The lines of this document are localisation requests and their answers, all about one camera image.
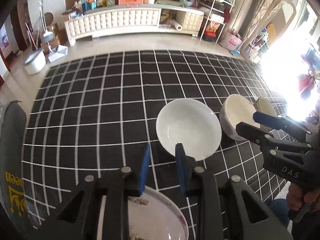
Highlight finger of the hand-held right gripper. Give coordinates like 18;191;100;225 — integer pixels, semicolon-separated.
253;111;313;137
236;121;313;153

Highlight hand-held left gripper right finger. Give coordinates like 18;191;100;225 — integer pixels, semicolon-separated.
175;143;293;240

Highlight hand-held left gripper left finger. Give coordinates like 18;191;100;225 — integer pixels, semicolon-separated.
32;143;151;240

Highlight green patterned bowl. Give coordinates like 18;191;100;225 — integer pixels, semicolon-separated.
253;97;278;132

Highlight cream bowl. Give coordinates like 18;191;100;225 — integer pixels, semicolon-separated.
219;94;262;141

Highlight white bowl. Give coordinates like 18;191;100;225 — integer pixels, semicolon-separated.
156;98;222;162

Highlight pink flower white plate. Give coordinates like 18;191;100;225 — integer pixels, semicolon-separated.
96;186;190;240

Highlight person's right hand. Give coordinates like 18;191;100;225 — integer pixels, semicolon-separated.
286;182;320;218

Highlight person's blue trousers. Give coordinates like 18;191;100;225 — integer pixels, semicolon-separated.
269;197;291;228

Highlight blue plastic basket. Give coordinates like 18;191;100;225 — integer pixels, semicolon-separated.
306;44;320;71

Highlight black white checked tablecloth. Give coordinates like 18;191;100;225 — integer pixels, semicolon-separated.
21;50;288;240

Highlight pink bag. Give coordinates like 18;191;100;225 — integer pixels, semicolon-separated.
226;31;242;52

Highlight arched standing mirror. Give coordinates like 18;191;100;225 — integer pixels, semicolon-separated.
240;0;297;61

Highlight white standing air conditioner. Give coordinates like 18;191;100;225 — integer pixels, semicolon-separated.
232;0;260;45

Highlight patterned curtain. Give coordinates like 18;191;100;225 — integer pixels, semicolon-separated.
250;0;285;30

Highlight grey chair cover yellow print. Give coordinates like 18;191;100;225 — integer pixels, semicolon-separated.
0;100;33;230

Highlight white paper roll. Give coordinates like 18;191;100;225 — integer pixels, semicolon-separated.
172;20;187;32

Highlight white dustpan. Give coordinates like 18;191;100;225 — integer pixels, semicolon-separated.
47;45;68;63

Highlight white tufted television cabinet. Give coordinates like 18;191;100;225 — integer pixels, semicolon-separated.
64;4;205;47

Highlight white mop bucket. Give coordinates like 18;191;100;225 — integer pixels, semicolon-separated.
24;49;47;75

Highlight broom and dustpan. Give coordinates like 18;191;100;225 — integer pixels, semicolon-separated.
40;23;67;55

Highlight blue broom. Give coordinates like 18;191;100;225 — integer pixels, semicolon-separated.
40;31;54;43

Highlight red brown wooden door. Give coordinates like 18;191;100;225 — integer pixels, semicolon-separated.
0;5;25;58

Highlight white wire shelf rack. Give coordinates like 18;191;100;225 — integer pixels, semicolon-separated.
200;0;236;43

